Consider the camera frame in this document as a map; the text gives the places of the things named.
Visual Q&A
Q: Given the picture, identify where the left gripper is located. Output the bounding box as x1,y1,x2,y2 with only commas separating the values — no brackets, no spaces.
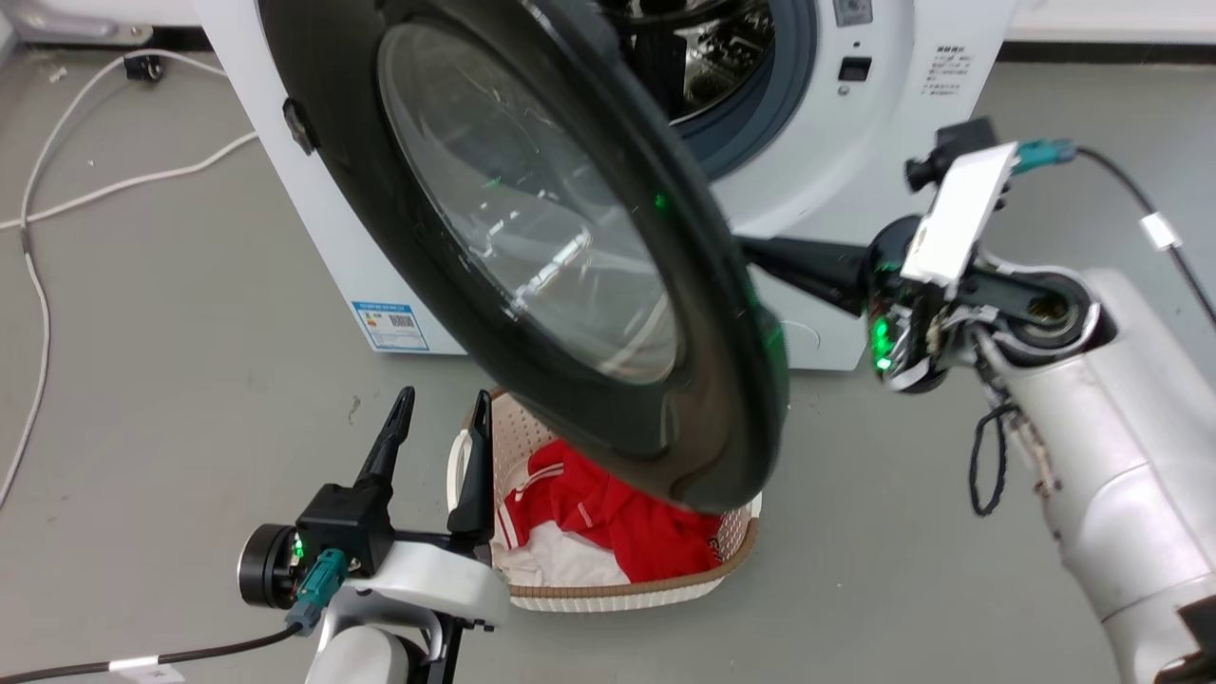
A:
237,386,496,610

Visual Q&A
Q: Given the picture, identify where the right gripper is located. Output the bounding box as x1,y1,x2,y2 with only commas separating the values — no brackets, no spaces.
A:
738,216,972,394

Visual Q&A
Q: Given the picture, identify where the black round glass washer door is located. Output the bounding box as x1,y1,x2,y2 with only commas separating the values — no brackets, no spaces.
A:
256,0,790,515

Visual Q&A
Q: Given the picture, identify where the white front-load washing machine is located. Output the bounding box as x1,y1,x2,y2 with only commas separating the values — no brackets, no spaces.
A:
190,0,1023,372

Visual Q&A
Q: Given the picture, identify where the blue energy label sticker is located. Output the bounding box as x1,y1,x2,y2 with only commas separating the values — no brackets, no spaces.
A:
351,300,430,353

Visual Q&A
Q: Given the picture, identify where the red garment with white stripes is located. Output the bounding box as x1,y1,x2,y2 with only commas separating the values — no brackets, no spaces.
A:
494,438,725,583

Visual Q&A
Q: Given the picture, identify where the beige woven laundry basket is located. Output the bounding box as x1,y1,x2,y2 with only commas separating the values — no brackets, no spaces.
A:
446,388,763,613

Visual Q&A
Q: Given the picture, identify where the steel washer drum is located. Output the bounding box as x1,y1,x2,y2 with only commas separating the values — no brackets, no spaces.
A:
608,0,776,125

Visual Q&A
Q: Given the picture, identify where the short black looped cable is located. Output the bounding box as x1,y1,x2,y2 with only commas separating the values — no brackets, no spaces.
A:
968,403,1019,519

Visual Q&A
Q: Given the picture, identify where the black cable with teal plug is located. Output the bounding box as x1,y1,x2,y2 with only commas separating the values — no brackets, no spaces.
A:
0,549,349,684
1011,138,1216,326

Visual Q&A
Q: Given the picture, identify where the long white floor cable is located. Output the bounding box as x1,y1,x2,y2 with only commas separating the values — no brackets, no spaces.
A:
0,49,230,509

